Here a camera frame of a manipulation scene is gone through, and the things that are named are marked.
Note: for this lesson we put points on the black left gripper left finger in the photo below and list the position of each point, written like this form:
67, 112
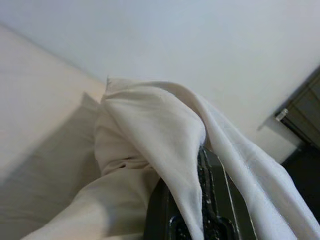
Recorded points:
165, 215

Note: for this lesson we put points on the white pillow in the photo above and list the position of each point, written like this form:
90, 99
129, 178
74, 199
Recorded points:
150, 120

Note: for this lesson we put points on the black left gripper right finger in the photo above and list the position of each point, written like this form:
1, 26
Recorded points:
215, 195

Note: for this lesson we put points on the dark grey cabinet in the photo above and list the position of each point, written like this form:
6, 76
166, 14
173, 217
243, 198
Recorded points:
305, 110

